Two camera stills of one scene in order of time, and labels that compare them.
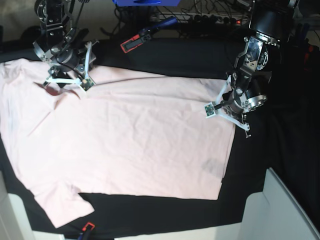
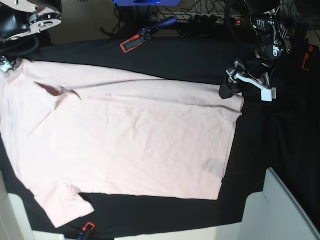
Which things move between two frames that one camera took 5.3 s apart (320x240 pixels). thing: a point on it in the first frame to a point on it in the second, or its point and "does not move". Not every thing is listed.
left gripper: x=64 y=59 to x=6 y=65
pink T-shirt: x=130 y=133 does not move
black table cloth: x=286 y=139 does not move
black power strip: x=203 y=18 does not move
